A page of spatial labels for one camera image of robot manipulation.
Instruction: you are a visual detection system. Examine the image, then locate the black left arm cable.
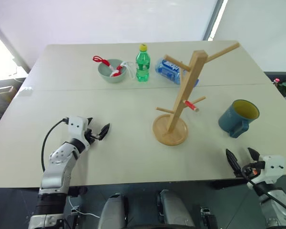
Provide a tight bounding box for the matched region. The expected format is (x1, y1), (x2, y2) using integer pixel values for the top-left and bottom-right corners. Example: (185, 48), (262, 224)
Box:
(41, 117), (70, 173)

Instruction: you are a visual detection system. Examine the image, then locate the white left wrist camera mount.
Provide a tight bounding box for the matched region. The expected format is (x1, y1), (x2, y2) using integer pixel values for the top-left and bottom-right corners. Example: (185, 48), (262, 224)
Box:
(68, 116), (91, 146)

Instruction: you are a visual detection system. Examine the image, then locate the dark window frame post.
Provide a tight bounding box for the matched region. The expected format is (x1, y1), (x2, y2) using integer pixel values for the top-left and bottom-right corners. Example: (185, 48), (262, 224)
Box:
(201, 0), (229, 42)

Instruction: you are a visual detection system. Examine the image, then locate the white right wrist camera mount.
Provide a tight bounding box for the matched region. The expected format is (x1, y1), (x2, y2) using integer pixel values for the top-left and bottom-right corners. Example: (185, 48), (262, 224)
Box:
(253, 155), (286, 185)

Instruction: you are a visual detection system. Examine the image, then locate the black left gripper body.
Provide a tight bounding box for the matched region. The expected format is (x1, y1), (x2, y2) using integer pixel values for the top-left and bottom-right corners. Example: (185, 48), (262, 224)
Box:
(84, 128), (100, 145)

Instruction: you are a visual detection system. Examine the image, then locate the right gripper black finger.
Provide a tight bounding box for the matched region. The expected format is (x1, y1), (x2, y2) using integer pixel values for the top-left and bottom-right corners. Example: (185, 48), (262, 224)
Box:
(225, 148), (243, 178)
(247, 147), (260, 162)

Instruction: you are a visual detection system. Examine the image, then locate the blue mug yellow inside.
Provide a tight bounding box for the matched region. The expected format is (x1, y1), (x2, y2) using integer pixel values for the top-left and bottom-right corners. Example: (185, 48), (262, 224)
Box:
(218, 99), (260, 139)

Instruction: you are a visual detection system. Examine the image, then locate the wooden mug tree stand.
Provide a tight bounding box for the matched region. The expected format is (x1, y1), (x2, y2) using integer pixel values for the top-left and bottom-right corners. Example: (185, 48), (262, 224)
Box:
(153, 42), (240, 147)

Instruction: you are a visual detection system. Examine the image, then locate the thin white cable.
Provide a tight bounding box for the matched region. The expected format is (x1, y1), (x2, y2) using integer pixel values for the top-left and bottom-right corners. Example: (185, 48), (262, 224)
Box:
(66, 195), (101, 219)

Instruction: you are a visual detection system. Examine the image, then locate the clear blue-labelled water bottle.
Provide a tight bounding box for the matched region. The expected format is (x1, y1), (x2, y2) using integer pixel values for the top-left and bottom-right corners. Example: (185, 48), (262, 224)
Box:
(154, 56), (200, 86)

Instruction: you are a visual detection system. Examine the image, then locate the grey rounded robot leg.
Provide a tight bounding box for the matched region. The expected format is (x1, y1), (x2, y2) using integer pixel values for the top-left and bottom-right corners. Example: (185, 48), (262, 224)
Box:
(156, 189), (196, 229)
(98, 192), (129, 229)

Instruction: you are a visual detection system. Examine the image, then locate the green plastic soda bottle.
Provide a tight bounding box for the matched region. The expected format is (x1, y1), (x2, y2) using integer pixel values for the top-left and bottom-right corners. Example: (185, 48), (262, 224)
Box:
(135, 43), (151, 83)

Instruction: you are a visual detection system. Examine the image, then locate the red and white rope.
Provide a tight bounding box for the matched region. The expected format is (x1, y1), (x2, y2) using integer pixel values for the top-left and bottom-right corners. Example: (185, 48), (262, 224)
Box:
(92, 55), (137, 81)

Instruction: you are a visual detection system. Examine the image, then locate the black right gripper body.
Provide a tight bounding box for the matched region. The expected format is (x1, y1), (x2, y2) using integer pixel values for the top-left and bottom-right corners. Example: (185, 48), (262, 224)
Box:
(240, 160), (266, 178)

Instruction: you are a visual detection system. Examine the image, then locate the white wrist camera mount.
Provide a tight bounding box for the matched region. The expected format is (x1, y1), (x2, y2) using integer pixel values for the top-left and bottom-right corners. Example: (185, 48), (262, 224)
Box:
(68, 116), (91, 146)
(253, 155), (286, 185)

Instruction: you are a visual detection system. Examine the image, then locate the dark slanted frame bar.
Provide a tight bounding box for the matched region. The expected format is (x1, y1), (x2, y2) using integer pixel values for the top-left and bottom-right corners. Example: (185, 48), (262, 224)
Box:
(0, 16), (31, 73)

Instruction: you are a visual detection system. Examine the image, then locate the grey-green bowl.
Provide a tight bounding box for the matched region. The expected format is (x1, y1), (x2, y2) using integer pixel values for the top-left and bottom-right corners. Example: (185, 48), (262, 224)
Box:
(97, 58), (130, 84)

